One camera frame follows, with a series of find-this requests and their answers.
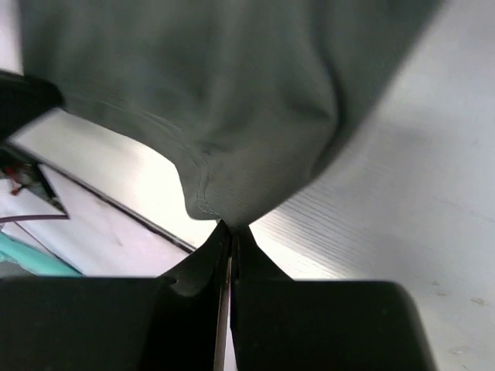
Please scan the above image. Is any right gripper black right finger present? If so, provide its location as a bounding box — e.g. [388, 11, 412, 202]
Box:
[230, 229, 435, 371]

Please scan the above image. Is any dark grey t-shirt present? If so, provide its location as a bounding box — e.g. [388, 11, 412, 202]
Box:
[19, 1, 441, 226]

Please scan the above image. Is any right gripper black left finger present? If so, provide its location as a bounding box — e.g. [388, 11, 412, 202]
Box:
[1, 223, 231, 370]

